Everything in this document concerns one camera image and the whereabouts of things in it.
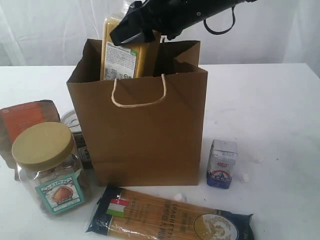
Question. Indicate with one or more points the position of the brown paper bag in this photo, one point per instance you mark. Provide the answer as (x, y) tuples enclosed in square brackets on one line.
[(143, 131)]

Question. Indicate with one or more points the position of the yellow grain bottle white cap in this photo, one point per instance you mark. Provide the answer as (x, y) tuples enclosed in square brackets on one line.
[(128, 61)]

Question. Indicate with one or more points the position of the white blue milk carton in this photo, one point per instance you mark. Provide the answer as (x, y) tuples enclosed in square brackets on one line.
[(222, 159)]

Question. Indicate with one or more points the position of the clear nut jar tan lid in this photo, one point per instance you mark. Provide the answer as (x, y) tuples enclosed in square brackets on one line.
[(49, 166)]

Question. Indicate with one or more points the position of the white marshmallow far right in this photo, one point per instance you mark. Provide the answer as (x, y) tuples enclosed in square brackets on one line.
[(258, 159)]

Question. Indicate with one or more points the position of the spaghetti packet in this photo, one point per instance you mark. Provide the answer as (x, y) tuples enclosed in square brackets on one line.
[(130, 215)]

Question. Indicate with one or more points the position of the white marshmallow near spaghetti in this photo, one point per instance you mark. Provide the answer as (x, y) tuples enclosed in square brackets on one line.
[(180, 198)]

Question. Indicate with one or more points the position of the dark jar silver pull lid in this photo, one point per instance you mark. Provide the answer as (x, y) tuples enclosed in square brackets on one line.
[(70, 119)]

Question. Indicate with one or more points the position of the white marshmallow right of carton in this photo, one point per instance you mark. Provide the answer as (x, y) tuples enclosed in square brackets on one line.
[(245, 178)]

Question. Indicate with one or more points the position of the brown pouch orange label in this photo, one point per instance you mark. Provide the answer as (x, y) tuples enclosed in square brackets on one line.
[(15, 119)]

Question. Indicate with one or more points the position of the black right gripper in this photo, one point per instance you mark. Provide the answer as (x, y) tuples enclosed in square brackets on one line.
[(145, 20)]

